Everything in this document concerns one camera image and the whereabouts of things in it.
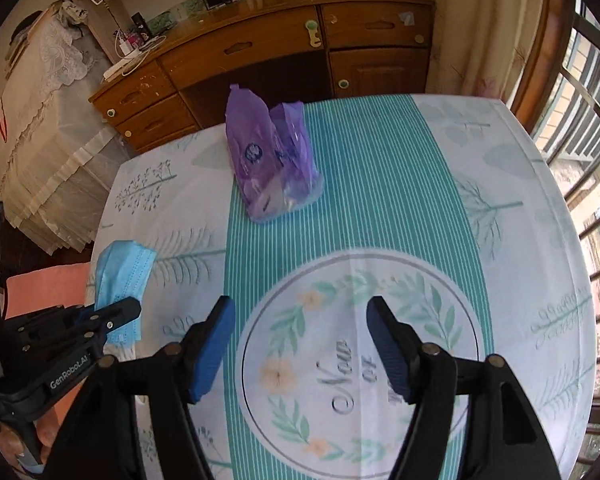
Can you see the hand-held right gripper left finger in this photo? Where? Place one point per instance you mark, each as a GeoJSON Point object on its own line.
{"type": "Point", "coordinates": [215, 352]}

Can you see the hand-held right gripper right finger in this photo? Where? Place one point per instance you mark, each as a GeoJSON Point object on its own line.
{"type": "Point", "coordinates": [390, 352]}

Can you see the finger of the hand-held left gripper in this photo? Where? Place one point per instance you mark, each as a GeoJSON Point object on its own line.
{"type": "Point", "coordinates": [87, 314]}
{"type": "Point", "coordinates": [122, 312]}

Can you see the blue face mask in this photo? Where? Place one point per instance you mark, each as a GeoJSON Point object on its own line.
{"type": "Point", "coordinates": [125, 270]}

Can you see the purple plastic bag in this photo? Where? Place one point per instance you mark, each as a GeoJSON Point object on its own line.
{"type": "Point", "coordinates": [260, 160]}

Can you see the pink bed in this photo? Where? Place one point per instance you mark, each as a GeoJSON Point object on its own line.
{"type": "Point", "coordinates": [40, 285]}

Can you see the lace covered furniture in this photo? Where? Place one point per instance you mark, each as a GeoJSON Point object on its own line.
{"type": "Point", "coordinates": [45, 110]}

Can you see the white power strip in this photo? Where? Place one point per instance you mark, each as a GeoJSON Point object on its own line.
{"type": "Point", "coordinates": [122, 67]}

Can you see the pen holder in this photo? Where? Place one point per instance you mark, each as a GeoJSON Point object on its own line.
{"type": "Point", "coordinates": [130, 42]}

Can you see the window with metal grille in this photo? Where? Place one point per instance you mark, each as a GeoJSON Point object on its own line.
{"type": "Point", "coordinates": [590, 160]}

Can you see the wooden sideboard cabinet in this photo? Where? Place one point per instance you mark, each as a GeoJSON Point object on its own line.
{"type": "Point", "coordinates": [260, 47]}

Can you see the white cabinet door lock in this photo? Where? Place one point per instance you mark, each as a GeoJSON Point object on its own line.
{"type": "Point", "coordinates": [313, 32]}

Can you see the cream curtain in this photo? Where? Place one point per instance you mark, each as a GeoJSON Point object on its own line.
{"type": "Point", "coordinates": [480, 25]}

